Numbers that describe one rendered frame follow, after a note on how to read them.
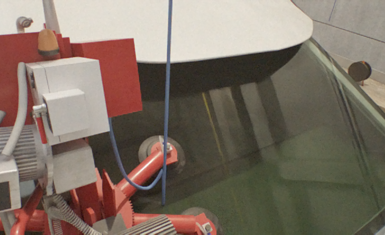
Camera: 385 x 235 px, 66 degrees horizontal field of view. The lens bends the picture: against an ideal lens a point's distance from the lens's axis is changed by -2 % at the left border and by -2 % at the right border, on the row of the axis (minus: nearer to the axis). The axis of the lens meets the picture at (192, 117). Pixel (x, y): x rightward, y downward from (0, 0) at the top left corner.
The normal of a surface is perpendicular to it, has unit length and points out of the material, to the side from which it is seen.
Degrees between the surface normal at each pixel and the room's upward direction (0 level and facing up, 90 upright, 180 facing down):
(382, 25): 90
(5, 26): 20
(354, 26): 90
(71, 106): 75
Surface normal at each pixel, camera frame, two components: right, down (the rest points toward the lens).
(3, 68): 0.54, 0.16
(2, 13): 0.25, -0.62
